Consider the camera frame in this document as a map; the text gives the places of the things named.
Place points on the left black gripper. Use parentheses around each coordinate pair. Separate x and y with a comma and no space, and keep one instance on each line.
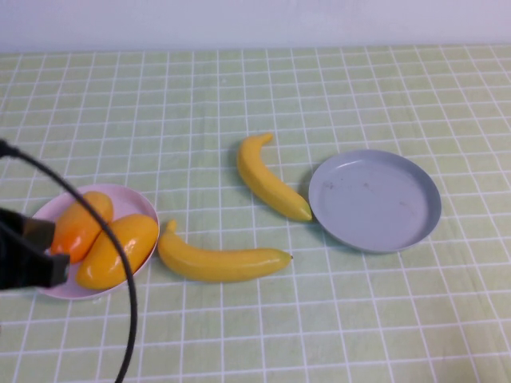
(14,259)

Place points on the orange-red blushed mango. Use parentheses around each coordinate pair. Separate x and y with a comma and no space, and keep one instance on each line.
(80,227)

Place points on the plain yellow mango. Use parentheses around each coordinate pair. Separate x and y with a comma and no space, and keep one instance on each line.
(112,259)

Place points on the long yellow banana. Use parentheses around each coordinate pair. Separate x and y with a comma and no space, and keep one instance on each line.
(223,263)

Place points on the short curved yellow banana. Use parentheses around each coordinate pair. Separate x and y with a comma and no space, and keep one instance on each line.
(259,179)

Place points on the pink round plate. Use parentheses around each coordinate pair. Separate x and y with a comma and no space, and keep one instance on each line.
(131,201)

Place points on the grey-blue round plate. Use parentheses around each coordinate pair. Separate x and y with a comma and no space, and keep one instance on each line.
(375,201)

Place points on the green checked tablecloth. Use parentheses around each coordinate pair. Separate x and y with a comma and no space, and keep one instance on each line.
(359,319)

